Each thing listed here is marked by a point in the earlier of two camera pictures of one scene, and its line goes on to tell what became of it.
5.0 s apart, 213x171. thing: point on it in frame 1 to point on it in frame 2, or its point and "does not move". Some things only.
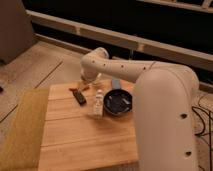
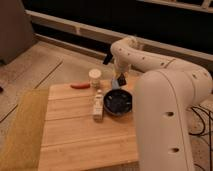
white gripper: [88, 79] to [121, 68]
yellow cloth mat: [24, 144] does not move
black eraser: [80, 98] to [121, 80]
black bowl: [118, 101] does not move
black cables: [194, 108] does not move
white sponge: [116, 84] does not move
